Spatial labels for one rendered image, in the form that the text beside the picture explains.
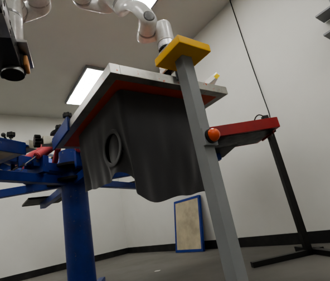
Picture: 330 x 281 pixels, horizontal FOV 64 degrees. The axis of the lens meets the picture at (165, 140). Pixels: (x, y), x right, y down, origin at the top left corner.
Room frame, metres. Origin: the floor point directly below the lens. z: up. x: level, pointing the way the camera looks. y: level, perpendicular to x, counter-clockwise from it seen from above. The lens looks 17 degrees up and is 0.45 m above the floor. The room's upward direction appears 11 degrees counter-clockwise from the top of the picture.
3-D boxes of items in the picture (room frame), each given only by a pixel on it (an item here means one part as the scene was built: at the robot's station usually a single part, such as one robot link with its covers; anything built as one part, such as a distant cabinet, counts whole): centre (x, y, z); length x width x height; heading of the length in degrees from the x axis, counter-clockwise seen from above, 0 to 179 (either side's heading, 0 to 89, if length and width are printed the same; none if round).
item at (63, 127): (1.27, 0.51, 0.98); 0.30 x 0.05 x 0.07; 38
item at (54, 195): (2.62, 1.20, 0.91); 1.34 x 0.41 x 0.08; 38
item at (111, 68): (1.25, 0.14, 0.97); 0.79 x 0.58 x 0.04; 38
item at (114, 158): (1.10, 0.25, 0.77); 0.46 x 0.09 x 0.36; 38
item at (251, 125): (2.28, -0.62, 1.06); 0.61 x 0.46 x 0.12; 98
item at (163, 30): (0.96, -0.05, 1.22); 0.15 x 0.10 x 0.11; 105
